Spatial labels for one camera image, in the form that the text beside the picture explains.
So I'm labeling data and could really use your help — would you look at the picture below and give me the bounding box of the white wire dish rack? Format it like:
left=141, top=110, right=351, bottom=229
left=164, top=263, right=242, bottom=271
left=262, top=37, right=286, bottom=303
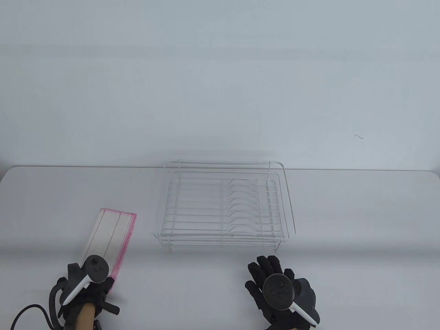
left=154, top=160, right=297, bottom=249

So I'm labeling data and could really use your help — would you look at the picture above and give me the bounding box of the person's left hand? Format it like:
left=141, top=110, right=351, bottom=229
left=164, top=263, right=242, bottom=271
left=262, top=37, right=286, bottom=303
left=56, top=263, right=121, bottom=323

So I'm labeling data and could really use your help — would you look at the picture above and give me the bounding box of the white cloth with pink edge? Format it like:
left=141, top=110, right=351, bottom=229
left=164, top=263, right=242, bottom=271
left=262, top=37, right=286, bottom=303
left=81, top=208, right=137, bottom=295

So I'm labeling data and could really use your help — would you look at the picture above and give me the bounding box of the person's left forearm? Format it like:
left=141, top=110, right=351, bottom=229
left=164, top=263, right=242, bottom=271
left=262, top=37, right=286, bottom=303
left=76, top=304, right=97, bottom=330

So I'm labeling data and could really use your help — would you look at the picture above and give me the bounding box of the person's right hand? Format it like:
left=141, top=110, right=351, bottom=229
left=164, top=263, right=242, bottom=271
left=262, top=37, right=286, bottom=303
left=245, top=256, right=321, bottom=330

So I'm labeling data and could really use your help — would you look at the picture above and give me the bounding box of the black cable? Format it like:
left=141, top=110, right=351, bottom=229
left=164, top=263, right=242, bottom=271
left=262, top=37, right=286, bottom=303
left=12, top=278, right=66, bottom=330

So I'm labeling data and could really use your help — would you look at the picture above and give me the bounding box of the black and white tracking controller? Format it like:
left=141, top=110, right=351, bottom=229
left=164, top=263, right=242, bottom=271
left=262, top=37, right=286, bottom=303
left=61, top=255, right=110, bottom=306
left=263, top=274, right=320, bottom=327

